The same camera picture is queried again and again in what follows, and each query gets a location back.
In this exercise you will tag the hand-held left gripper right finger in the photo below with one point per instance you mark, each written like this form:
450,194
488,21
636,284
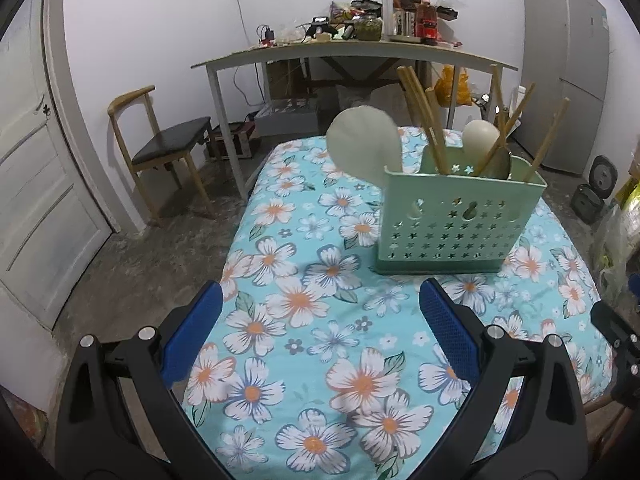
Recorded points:
450,335

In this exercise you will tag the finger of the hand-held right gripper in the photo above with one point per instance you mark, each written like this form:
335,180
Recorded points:
617,330
635,282

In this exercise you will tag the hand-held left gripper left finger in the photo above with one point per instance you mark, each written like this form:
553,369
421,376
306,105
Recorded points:
192,335

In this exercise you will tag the green plastic utensil holder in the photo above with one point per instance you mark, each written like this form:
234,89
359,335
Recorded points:
450,230

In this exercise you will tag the cream plastic spoon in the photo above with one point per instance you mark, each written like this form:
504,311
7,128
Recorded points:
480,137

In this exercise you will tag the white shell-shaped rice paddle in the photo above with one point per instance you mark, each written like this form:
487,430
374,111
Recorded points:
362,145

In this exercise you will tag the clear plastic bag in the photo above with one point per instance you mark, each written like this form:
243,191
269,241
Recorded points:
617,240

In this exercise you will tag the yellow packet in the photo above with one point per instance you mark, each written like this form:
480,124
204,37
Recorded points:
631,192

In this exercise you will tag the blue floral tablecloth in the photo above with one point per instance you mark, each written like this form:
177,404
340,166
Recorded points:
300,220

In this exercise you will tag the metal spoon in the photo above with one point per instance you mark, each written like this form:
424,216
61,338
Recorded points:
500,165

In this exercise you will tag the red patterned mat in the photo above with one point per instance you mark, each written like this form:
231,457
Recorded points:
27,420

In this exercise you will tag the wooden chair with black seat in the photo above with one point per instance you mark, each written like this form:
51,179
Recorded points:
170,137

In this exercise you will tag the white door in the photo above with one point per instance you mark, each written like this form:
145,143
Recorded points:
45,200

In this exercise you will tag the brown metal-edged case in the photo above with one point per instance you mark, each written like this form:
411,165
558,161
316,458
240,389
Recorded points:
235,137

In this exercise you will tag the silver refrigerator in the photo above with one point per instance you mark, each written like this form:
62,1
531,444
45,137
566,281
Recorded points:
565,60

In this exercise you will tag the grey storage crate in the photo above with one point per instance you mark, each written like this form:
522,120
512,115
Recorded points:
290,120

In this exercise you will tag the yellow plastic bag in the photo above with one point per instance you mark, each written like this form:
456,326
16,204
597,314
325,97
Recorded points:
450,87

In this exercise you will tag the white woven sack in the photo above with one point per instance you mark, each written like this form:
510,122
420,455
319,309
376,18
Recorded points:
360,97

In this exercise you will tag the cardboard box under desk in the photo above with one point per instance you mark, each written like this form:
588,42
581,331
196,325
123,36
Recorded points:
282,80

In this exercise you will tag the long white-framed desk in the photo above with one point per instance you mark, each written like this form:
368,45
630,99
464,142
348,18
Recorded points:
350,49

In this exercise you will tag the red oil bottle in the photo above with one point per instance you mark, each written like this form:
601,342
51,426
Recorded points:
429,25

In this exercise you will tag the glass jar with green contents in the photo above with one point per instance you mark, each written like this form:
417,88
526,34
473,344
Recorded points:
367,30

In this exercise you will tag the colourful snack bag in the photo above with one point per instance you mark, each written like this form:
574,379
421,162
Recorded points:
342,12

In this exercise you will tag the wooden table frame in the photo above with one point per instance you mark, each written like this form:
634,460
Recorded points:
600,402

